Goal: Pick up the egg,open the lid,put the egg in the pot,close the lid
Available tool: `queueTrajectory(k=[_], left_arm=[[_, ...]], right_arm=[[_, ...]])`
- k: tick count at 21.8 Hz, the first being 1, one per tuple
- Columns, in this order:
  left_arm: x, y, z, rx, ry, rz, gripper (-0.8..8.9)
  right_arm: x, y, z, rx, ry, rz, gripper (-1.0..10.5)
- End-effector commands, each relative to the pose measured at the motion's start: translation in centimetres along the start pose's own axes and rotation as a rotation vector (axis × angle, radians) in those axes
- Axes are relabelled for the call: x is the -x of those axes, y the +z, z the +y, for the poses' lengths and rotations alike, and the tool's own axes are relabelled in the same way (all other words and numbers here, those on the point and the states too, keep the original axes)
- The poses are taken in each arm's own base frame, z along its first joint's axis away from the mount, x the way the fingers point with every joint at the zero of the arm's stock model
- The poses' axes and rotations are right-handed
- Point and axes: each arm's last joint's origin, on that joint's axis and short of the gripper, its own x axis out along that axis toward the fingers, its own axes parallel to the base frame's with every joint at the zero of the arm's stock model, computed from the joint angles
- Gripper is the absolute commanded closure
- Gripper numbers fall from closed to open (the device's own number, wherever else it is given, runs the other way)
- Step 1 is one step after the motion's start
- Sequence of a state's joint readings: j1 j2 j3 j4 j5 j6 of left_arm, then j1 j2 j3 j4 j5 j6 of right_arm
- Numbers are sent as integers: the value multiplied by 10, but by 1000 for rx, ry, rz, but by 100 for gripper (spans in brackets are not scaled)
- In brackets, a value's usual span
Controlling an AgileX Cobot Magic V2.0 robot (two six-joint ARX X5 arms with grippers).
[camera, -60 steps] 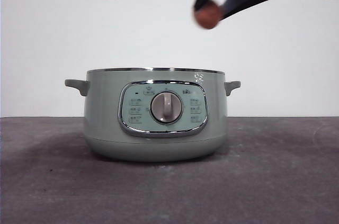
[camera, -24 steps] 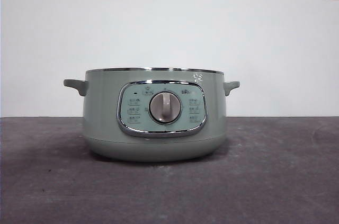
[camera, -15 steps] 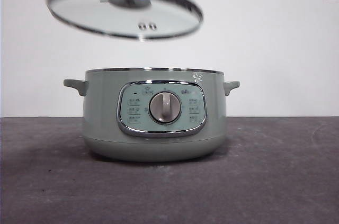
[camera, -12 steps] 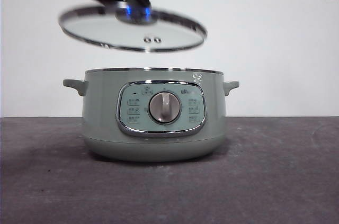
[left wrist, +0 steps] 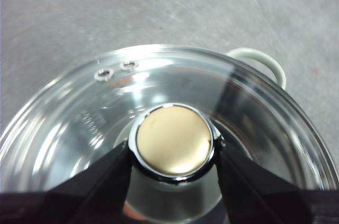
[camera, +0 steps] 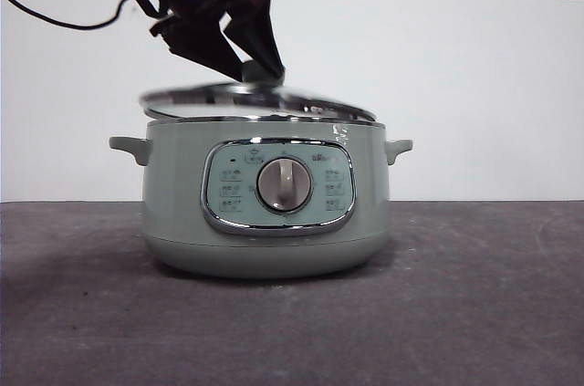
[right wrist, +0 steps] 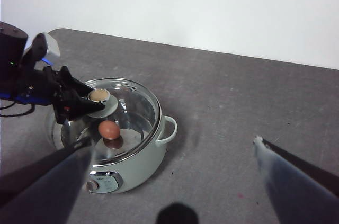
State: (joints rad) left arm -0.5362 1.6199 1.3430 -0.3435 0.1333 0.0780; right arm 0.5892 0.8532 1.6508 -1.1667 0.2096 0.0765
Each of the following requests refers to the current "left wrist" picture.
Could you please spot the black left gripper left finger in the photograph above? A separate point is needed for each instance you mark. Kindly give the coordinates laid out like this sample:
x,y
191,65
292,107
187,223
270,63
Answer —
x,y
79,200

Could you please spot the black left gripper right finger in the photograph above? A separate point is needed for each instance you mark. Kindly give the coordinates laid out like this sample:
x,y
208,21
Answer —
x,y
265,195

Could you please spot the glass lid with green knob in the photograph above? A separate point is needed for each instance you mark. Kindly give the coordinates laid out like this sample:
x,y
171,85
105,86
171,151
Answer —
x,y
172,142

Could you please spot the pale green electric cooking pot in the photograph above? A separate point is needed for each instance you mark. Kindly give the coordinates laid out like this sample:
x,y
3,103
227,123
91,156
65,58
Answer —
x,y
280,74

